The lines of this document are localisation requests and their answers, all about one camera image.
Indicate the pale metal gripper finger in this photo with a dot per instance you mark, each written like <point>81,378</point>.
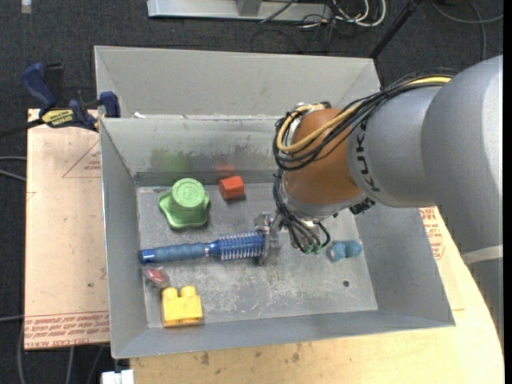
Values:
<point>272,252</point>
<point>265,221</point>

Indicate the blue hair brush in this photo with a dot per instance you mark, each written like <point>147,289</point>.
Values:
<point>180,251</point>

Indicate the grey metal bin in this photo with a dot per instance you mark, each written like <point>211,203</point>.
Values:
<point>256,286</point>

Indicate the blue-grey soft toy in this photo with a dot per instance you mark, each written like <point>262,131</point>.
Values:
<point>343,250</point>

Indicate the red-orange small block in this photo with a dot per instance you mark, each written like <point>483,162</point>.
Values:
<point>231,187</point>

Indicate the green plastic cup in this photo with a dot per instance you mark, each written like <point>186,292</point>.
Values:
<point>186,202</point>

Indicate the yellow toy brick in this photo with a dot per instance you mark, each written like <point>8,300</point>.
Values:
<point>181,307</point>

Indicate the small red wrapped item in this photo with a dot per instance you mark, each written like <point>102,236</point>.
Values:
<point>155,275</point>

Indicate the brown cardboard board, red print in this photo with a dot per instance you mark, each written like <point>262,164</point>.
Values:
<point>64,230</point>

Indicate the black cylinder on white bracket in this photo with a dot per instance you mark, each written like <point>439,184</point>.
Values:
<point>362,206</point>

